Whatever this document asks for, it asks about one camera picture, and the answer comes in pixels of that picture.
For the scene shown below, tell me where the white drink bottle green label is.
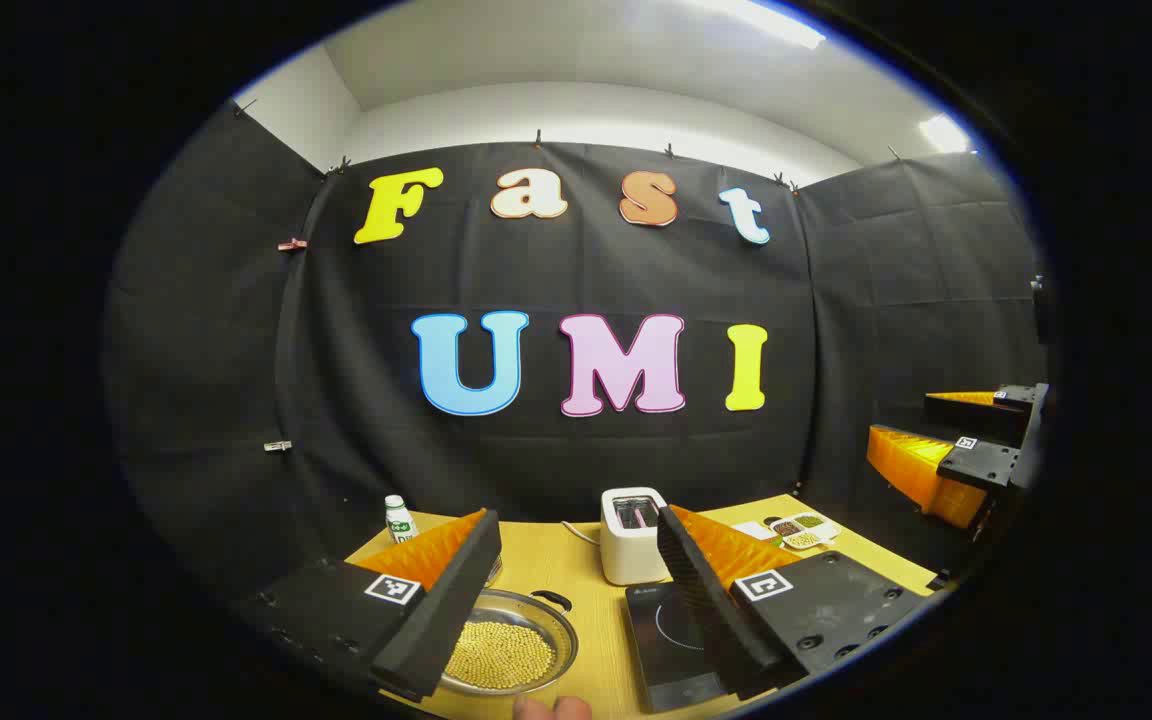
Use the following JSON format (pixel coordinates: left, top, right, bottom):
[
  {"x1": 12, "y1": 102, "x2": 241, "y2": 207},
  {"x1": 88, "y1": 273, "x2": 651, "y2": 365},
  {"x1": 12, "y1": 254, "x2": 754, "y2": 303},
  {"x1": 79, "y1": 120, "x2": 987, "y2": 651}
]
[{"x1": 384, "y1": 495, "x2": 418, "y2": 545}]

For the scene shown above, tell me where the pile of soybeans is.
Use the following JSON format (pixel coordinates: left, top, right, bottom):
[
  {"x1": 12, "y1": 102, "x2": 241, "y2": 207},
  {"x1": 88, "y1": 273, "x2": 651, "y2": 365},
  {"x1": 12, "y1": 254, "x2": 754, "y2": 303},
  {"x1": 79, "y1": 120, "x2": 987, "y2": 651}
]
[{"x1": 446, "y1": 620, "x2": 557, "y2": 691}]

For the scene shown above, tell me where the ceiling light panel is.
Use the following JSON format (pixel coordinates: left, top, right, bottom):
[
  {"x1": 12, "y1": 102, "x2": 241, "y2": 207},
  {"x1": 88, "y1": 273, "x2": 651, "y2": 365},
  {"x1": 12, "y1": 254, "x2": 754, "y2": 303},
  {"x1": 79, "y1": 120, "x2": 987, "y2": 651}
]
[{"x1": 919, "y1": 112, "x2": 974, "y2": 154}]

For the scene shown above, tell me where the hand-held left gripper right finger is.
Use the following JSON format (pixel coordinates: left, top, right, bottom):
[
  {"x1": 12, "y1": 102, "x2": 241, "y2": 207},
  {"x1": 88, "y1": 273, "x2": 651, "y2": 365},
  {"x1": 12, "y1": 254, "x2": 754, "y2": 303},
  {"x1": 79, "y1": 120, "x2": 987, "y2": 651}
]
[{"x1": 656, "y1": 503, "x2": 937, "y2": 701}]

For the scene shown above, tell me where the black induction cooktop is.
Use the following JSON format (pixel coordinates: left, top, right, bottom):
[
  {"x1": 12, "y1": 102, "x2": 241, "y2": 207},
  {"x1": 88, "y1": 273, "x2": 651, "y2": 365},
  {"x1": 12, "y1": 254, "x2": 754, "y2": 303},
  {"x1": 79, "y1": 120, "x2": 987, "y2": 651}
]
[{"x1": 624, "y1": 580, "x2": 732, "y2": 713}]

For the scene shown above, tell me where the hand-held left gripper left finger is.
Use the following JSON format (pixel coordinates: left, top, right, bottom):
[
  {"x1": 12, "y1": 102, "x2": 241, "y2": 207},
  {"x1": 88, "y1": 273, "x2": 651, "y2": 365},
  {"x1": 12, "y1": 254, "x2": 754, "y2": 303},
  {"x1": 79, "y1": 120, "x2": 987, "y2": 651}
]
[{"x1": 236, "y1": 508, "x2": 503, "y2": 703}]

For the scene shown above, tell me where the steel pot with black handles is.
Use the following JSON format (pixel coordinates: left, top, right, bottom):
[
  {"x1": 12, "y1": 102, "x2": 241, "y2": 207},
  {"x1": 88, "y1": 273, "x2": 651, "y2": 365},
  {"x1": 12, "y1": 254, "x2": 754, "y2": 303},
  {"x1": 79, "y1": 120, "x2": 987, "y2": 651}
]
[{"x1": 441, "y1": 588, "x2": 579, "y2": 698}]

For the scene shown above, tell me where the white toaster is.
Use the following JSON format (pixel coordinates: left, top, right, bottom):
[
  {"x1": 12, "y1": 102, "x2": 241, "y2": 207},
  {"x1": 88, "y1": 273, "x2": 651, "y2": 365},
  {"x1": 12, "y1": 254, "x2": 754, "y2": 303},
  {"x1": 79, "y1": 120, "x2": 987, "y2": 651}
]
[{"x1": 600, "y1": 487, "x2": 672, "y2": 586}]

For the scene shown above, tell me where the divided dish of seasonings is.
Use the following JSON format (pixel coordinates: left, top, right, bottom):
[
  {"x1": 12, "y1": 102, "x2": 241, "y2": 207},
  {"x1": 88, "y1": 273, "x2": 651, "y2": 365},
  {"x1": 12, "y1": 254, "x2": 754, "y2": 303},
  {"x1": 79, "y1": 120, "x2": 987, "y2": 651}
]
[{"x1": 769, "y1": 511, "x2": 843, "y2": 552}]

